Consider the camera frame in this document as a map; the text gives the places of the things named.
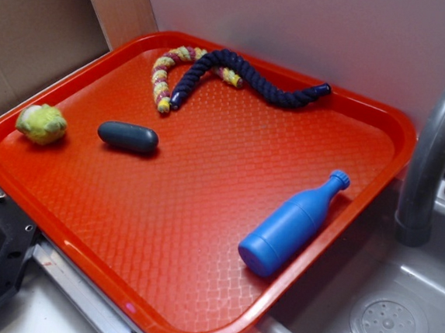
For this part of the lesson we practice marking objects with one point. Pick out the aluminium frame rail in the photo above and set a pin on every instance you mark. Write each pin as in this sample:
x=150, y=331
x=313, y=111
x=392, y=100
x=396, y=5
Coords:
x=55, y=297

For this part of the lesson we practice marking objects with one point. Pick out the dark green plastic pickle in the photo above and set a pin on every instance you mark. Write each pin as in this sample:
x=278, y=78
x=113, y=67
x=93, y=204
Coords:
x=128, y=136

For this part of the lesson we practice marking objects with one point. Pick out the yellow green plush toy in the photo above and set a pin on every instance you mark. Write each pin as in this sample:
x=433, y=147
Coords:
x=41, y=124

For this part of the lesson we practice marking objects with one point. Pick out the grey toy sink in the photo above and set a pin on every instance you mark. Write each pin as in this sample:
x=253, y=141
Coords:
x=366, y=282

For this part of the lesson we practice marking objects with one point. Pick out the brown cardboard panel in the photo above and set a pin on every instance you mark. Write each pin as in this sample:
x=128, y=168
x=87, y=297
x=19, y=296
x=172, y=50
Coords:
x=41, y=41

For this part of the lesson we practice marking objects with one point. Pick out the blue plastic bottle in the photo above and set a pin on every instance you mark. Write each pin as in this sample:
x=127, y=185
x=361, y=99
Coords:
x=292, y=224

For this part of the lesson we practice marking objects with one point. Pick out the red plastic tray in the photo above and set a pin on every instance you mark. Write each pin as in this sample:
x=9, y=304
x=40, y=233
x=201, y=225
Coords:
x=158, y=233

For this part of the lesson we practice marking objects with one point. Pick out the grey toy faucet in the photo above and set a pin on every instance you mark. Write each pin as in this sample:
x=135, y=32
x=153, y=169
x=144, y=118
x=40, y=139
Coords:
x=425, y=173

